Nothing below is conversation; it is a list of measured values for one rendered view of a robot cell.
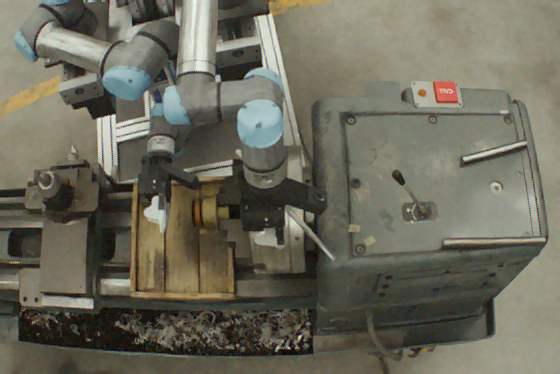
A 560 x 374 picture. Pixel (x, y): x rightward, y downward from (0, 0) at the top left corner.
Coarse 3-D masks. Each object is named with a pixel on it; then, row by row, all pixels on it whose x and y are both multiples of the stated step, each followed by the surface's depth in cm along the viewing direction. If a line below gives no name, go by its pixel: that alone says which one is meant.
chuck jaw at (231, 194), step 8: (240, 160) 168; (232, 168) 166; (240, 168) 166; (232, 176) 167; (232, 184) 168; (224, 192) 170; (232, 192) 169; (224, 200) 170; (232, 200) 170; (240, 200) 170
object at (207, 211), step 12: (192, 204) 172; (204, 204) 171; (216, 204) 171; (228, 204) 172; (192, 216) 171; (204, 216) 170; (216, 216) 170; (228, 216) 171; (204, 228) 173; (216, 228) 172
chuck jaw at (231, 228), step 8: (224, 224) 170; (232, 224) 170; (240, 224) 170; (224, 232) 170; (232, 232) 169; (240, 232) 169; (248, 232) 169; (232, 240) 168; (240, 240) 168; (248, 240) 167; (240, 248) 166; (248, 248) 166; (240, 256) 165; (248, 256) 165; (256, 264) 165; (264, 264) 166
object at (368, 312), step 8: (368, 312) 189; (368, 320) 188; (368, 328) 188; (376, 336) 192; (376, 344) 194; (376, 352) 253; (384, 352) 198; (392, 352) 201; (400, 352) 212; (408, 352) 239; (416, 352) 224; (424, 352) 242; (400, 360) 209
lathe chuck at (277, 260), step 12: (288, 216) 158; (288, 228) 158; (252, 240) 159; (288, 240) 159; (252, 252) 161; (264, 252) 161; (276, 252) 161; (288, 252) 161; (276, 264) 164; (288, 264) 164
